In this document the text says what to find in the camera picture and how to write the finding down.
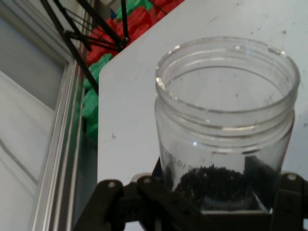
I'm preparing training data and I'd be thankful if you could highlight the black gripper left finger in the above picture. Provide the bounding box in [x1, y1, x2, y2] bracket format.
[72, 157, 210, 231]

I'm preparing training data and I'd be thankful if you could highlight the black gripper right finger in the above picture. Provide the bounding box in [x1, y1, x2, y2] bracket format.
[269, 172, 308, 231]

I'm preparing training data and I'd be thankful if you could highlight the clear jar with black seeds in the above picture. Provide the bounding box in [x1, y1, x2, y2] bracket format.
[154, 36, 301, 213]

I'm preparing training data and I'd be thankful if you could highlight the small green foam puzzle block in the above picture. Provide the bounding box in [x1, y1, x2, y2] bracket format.
[81, 88, 100, 143]

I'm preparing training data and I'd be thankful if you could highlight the black tripod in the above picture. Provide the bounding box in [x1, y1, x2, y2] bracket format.
[39, 0, 132, 96]

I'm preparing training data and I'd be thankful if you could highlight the red and green foam mat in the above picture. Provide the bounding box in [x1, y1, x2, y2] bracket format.
[86, 9, 154, 66]

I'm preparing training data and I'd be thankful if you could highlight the red foam puzzle block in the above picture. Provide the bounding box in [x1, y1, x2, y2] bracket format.
[151, 0, 187, 16]

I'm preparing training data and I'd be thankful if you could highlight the aluminium wall rail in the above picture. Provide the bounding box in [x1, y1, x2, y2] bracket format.
[30, 9, 97, 231]

